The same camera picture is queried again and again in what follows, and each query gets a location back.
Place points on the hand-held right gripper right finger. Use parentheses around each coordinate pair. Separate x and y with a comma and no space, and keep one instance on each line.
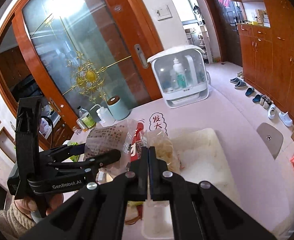
(152,160)

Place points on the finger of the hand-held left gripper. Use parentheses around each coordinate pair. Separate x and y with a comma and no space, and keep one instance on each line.
(104,158)
(71,150)

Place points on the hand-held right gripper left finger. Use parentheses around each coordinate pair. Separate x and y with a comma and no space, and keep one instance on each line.
(145,160)

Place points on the clear bag of crackers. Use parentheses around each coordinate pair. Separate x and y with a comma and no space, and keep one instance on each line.
(162,147)

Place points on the clear bag with printed label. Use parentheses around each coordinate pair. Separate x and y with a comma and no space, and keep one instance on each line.
(104,136)

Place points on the white plastic storage bin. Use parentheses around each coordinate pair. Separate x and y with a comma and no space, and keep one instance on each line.
(204,155)

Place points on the person's left forearm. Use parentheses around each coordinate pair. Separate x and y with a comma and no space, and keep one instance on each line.
(9,222)

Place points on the person's left hand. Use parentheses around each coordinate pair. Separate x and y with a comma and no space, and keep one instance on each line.
(24,203)

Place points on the red snack packet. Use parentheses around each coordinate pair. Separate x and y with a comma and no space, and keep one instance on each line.
(136,142)

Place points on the plastic bottle with green label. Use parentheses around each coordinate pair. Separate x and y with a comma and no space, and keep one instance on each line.
(88,120)

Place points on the printed pink tablecloth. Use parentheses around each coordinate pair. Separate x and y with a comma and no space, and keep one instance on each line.
(159,122)

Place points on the white bottle sterilizer cabinet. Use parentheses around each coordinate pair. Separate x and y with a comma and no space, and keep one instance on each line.
(179,77)

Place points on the wooden sliding glass door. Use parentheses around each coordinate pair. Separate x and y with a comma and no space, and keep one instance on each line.
(69,42)

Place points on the row of shoes and slippers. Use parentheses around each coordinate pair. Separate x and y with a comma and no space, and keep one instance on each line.
(239,83)

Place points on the dark entrance door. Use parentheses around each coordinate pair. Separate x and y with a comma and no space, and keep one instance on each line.
(227,30)

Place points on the white wall panel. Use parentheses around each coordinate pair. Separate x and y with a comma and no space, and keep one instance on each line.
(163,13)

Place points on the wooden wall cabinet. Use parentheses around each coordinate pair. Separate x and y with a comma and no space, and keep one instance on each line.
(274,50)

